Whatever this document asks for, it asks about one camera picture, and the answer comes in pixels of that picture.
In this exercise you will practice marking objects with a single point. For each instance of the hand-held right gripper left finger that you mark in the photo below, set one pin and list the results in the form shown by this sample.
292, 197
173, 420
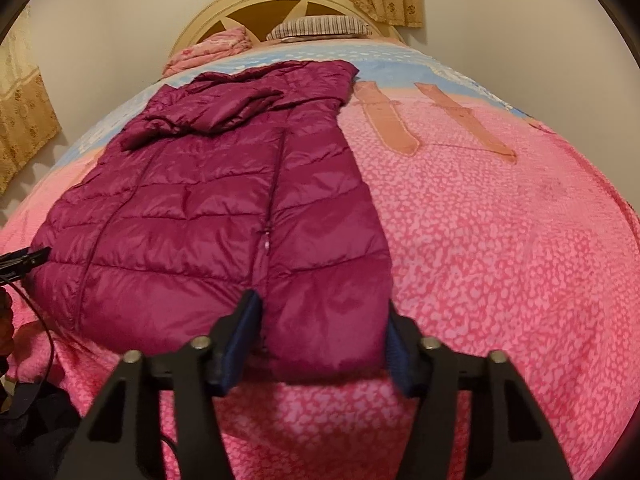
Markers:
242, 332

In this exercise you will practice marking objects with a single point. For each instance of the person's dark clothing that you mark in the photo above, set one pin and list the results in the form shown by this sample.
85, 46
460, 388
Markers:
35, 435

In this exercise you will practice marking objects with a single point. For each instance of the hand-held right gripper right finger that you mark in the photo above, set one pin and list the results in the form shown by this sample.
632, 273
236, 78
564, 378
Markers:
400, 355

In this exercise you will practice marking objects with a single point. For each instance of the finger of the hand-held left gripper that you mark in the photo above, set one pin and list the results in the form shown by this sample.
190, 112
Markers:
30, 256
12, 273

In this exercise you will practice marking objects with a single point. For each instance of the magenta quilted down jacket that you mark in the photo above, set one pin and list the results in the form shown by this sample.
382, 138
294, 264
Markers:
200, 210

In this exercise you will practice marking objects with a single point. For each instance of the wide beige floral curtain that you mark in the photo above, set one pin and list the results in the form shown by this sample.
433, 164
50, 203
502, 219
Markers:
22, 105

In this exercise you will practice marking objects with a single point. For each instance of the striped pillow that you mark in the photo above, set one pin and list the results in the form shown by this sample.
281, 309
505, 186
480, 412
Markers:
320, 27

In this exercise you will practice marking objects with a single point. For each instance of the bed with pink blue sheet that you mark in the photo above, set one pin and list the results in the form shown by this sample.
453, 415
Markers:
500, 240

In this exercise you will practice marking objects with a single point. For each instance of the folded pink blanket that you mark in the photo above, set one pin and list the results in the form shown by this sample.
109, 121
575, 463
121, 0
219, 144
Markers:
210, 50

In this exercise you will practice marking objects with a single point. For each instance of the cream wooden headboard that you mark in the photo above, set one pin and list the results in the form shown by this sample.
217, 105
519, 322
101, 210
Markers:
260, 10

